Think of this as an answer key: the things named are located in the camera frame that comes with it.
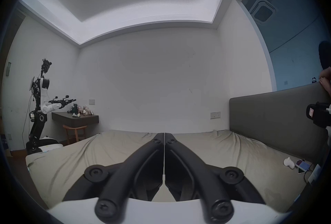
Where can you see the small white object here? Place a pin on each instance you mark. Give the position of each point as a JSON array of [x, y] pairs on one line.
[[289, 162]]

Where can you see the bed with beige sheet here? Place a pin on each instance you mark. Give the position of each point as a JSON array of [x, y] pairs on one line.
[[77, 158]]

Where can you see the wooden stool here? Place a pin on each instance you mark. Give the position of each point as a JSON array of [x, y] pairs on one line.
[[74, 131]]

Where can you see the phone with lit screen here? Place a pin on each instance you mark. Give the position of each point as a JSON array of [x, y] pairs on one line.
[[302, 165]]

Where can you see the white and black humanoid robot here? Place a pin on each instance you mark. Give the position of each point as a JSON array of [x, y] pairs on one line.
[[41, 109]]

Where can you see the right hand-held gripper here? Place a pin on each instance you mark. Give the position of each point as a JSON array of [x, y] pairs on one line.
[[329, 135]]

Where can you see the dark wall desk with toys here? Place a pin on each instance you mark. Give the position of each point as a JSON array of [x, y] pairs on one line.
[[77, 117]]

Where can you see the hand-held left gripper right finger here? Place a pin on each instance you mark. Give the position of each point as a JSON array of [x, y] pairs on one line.
[[185, 161]]

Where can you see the grey padded headboard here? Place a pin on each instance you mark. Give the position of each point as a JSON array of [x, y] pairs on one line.
[[271, 119]]

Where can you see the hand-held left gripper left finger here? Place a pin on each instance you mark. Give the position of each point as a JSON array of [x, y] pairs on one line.
[[144, 161]]

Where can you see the person's body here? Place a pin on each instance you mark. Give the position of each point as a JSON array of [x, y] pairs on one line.
[[326, 82]]

